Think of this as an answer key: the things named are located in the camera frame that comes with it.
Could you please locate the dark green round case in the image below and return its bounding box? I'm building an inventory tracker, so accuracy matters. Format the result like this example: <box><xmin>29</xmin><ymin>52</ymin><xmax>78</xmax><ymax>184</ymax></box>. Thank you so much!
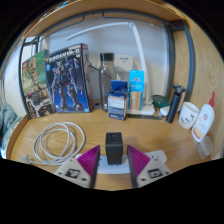
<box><xmin>151</xmin><ymin>94</ymin><xmax>171</xmax><ymax>109</ymax></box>

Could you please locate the black ruler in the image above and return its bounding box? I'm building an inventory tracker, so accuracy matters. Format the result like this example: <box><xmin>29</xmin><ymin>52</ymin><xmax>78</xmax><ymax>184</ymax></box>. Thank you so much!
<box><xmin>126</xmin><ymin>113</ymin><xmax>164</xmax><ymax>120</ymax></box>

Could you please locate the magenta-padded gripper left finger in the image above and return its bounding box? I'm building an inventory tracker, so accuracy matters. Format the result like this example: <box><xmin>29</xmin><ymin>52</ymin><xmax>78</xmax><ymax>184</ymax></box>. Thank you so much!
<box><xmin>53</xmin><ymin>144</ymin><xmax>102</xmax><ymax>190</ymax></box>

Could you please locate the black charger block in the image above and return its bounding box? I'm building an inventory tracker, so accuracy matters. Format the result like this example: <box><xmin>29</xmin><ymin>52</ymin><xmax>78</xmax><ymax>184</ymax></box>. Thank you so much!
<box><xmin>105</xmin><ymin>132</ymin><xmax>124</xmax><ymax>167</ymax></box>

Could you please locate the coiled white cable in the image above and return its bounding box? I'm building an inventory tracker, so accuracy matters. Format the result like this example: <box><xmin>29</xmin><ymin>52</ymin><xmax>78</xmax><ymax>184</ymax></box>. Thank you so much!
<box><xmin>21</xmin><ymin>121</ymin><xmax>86</xmax><ymax>166</ymax></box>

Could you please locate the white printed mug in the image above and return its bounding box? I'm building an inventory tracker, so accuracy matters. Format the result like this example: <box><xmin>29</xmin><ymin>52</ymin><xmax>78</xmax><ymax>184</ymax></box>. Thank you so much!
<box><xmin>178</xmin><ymin>101</ymin><xmax>200</xmax><ymax>130</ymax></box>

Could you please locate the dark grey metal frame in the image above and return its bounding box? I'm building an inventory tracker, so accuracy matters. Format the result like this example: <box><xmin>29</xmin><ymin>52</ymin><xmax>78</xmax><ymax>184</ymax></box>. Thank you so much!
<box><xmin>18</xmin><ymin>9</ymin><xmax>196</xmax><ymax>118</ymax></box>

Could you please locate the glass bottle with black cap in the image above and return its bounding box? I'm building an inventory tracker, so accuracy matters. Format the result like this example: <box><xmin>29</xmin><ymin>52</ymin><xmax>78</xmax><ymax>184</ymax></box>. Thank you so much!
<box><xmin>98</xmin><ymin>52</ymin><xmax>118</xmax><ymax>113</ymax></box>

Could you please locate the white desk lamp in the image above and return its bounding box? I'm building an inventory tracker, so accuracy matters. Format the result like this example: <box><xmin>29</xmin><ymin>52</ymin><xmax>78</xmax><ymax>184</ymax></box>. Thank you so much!
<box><xmin>64</xmin><ymin>21</ymin><xmax>156</xmax><ymax>117</ymax></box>

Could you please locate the small white cap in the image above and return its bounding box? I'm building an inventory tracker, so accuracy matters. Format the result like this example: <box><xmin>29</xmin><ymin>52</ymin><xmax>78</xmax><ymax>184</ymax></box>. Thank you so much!
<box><xmin>159</xmin><ymin>105</ymin><xmax>172</xmax><ymax>117</ymax></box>

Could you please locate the white power strip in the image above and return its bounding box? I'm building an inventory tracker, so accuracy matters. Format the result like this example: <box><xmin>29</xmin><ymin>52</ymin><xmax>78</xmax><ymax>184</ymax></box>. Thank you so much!
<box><xmin>74</xmin><ymin>149</ymin><xmax>168</xmax><ymax>175</ymax></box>

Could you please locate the tall light blue box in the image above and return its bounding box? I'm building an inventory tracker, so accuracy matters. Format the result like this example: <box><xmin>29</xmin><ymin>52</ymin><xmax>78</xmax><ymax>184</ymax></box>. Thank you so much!
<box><xmin>127</xmin><ymin>69</ymin><xmax>146</xmax><ymax>112</ymax></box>

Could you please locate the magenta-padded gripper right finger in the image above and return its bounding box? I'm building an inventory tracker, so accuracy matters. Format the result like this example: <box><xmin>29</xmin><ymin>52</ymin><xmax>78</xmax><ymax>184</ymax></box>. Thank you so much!
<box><xmin>126</xmin><ymin>144</ymin><xmax>173</xmax><ymax>189</ymax></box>

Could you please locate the white lotion bottle red pump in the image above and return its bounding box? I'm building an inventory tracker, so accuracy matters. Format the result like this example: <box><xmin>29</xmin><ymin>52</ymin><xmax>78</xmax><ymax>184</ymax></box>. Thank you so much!
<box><xmin>190</xmin><ymin>91</ymin><xmax>217</xmax><ymax>144</ymax></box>

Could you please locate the black electric shaver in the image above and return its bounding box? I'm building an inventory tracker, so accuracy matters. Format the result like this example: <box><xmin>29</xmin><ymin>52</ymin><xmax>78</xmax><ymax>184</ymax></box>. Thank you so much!
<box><xmin>165</xmin><ymin>83</ymin><xmax>187</xmax><ymax>124</ymax></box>

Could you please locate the grey-green bedding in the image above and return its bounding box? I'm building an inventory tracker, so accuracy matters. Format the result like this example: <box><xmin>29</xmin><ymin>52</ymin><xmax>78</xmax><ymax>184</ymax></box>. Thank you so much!
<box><xmin>0</xmin><ymin>103</ymin><xmax>23</xmax><ymax>158</ymax></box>

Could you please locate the white box with blue label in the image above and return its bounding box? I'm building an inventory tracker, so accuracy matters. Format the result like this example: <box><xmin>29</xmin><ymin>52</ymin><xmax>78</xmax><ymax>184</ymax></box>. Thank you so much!
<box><xmin>114</xmin><ymin>54</ymin><xmax>134</xmax><ymax>81</ymax></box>

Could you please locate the blue robot model kit box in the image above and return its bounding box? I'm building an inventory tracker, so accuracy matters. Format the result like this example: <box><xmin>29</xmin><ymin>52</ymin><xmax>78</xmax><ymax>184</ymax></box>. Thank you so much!
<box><xmin>44</xmin><ymin>43</ymin><xmax>94</xmax><ymax>114</ymax></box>

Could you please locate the green tree figure toy box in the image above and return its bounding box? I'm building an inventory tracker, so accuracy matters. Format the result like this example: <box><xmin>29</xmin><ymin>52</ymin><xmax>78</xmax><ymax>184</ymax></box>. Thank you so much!
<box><xmin>21</xmin><ymin>49</ymin><xmax>57</xmax><ymax>120</ymax></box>

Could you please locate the small blue and white box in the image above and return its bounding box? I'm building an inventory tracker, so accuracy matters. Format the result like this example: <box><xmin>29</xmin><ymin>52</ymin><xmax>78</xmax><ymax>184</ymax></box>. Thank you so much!
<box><xmin>107</xmin><ymin>79</ymin><xmax>130</xmax><ymax>122</ymax></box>

